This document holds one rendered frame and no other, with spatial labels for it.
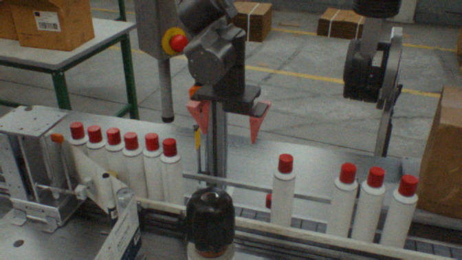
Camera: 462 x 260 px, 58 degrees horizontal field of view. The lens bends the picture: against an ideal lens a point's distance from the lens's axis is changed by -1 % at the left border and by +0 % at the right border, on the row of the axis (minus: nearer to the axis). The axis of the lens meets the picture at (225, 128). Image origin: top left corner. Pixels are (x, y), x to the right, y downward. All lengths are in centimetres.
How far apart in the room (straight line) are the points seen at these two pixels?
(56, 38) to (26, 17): 20
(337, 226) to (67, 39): 193
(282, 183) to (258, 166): 40
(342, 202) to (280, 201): 14
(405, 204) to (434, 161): 25
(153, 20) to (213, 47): 29
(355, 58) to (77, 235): 90
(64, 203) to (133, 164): 20
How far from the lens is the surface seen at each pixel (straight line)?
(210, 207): 67
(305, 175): 133
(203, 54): 62
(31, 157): 107
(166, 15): 89
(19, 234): 116
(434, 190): 123
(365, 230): 103
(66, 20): 253
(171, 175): 103
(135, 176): 109
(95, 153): 111
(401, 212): 98
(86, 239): 109
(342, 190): 96
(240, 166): 135
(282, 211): 102
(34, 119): 106
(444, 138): 115
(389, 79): 128
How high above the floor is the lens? 162
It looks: 31 degrees down
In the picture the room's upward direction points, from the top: straight up
